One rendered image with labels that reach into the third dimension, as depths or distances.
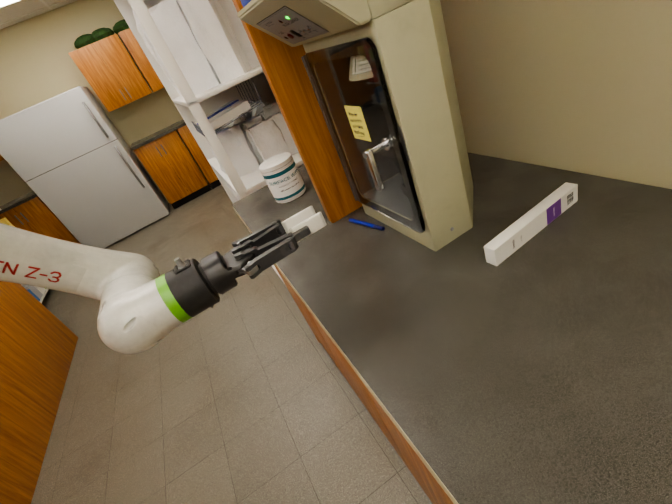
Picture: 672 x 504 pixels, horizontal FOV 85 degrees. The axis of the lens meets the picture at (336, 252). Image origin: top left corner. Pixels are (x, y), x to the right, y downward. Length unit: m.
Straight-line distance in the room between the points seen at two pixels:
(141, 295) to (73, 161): 4.95
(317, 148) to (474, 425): 0.76
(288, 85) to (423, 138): 0.41
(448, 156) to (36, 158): 5.25
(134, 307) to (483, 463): 0.56
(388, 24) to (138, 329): 0.64
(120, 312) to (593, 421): 0.68
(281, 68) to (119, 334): 0.69
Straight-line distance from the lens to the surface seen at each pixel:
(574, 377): 0.62
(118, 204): 5.65
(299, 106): 1.01
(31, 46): 6.28
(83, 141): 5.55
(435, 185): 0.79
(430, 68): 0.74
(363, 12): 0.68
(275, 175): 1.36
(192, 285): 0.66
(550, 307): 0.70
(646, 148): 0.99
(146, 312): 0.68
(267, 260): 0.65
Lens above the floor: 1.44
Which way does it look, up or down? 31 degrees down
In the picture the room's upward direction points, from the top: 24 degrees counter-clockwise
